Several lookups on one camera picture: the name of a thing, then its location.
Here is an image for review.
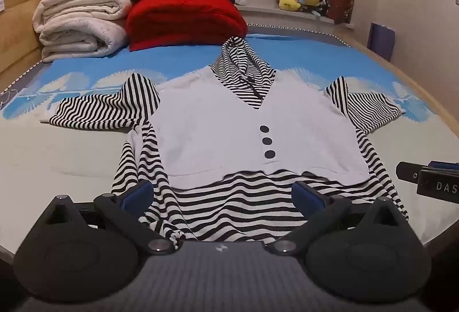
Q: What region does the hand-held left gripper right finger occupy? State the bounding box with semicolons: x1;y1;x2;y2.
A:
271;181;409;255

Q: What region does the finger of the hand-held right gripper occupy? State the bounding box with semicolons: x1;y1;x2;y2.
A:
417;170;459;205
396;161;459;185

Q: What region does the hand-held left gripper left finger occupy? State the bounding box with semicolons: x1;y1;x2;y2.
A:
36;180;174;255

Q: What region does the striped hooded top white vest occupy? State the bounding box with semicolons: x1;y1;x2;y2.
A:
48;36;409;251

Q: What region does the purple box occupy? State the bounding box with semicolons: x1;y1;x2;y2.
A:
367;22;396;62

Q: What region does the blue white patterned blanket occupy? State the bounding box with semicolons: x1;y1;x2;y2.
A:
0;33;459;251

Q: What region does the red folded blanket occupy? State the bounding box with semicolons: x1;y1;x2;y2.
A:
125;0;249;52

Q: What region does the white folded quilt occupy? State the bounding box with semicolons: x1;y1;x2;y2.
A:
32;0;133;63

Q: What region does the red cushion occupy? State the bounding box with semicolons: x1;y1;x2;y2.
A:
326;0;355;25

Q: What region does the wooden headboard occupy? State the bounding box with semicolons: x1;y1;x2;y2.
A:
0;0;62;83

